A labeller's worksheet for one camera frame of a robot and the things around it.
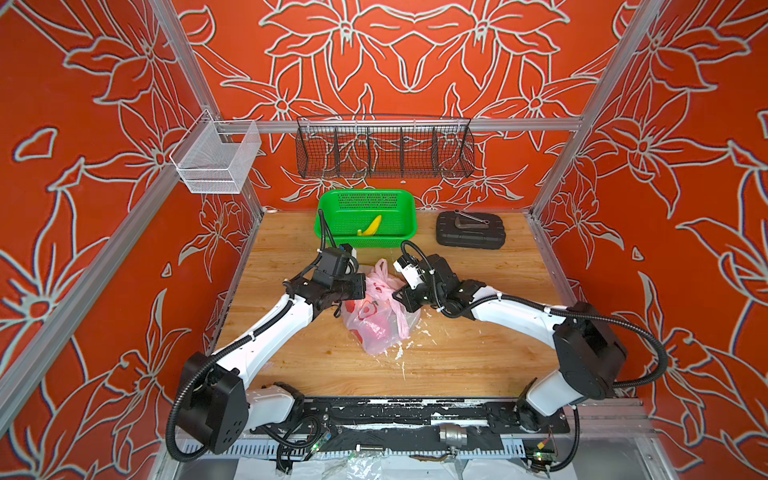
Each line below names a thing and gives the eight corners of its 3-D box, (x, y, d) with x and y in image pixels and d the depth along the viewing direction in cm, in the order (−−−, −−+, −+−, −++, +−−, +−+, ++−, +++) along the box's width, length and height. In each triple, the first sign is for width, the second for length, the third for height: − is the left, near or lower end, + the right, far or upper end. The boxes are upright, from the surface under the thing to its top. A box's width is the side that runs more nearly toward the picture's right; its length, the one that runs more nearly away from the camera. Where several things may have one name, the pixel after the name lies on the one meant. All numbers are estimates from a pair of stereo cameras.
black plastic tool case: (438, 250, 109) (441, 238, 104) (434, 223, 118) (437, 211, 112) (503, 249, 109) (509, 238, 104) (494, 223, 118) (499, 211, 112)
